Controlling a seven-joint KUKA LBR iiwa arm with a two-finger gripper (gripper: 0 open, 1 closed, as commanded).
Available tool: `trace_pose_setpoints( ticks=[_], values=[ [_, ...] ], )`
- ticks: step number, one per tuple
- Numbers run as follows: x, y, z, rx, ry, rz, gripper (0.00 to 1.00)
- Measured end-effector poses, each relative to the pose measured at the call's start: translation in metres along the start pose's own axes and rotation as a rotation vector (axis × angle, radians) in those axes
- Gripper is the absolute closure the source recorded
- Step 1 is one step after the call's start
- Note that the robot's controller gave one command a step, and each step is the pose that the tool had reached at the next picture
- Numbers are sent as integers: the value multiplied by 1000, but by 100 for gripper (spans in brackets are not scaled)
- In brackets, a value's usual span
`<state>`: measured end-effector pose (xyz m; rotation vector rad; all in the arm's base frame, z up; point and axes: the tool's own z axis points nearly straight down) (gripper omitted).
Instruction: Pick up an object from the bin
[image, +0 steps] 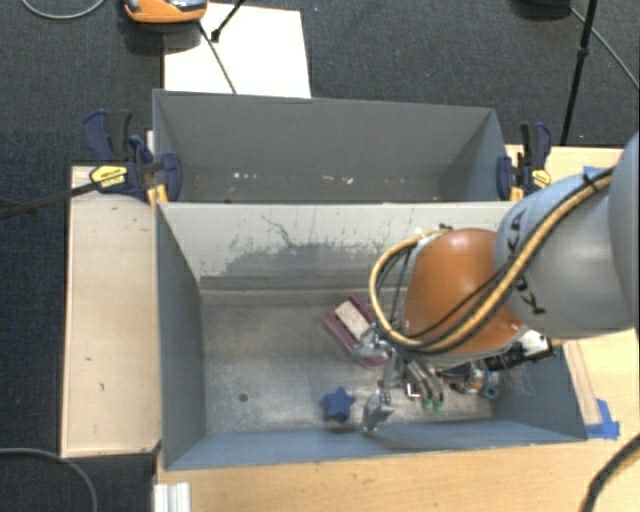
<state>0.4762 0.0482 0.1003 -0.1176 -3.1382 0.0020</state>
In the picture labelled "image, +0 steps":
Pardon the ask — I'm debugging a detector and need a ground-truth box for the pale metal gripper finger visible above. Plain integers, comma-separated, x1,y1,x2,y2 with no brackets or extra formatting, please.
352,325,391,363
361,389,396,434

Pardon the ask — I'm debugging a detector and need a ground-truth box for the blue star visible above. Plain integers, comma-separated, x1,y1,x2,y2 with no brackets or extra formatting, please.
318,385,357,424

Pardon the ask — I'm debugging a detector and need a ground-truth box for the blue-grey round object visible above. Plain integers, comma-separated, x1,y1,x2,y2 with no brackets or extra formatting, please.
449,367,502,401

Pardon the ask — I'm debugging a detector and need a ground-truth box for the grey metal bin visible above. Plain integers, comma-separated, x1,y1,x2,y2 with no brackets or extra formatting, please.
151,88,589,473

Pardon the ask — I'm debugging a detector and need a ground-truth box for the pale wood board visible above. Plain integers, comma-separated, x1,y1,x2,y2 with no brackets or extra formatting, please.
59,164,164,459

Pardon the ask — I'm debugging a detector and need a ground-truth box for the black cylinder on white bracket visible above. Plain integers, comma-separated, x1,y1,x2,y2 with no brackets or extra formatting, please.
483,331,557,374

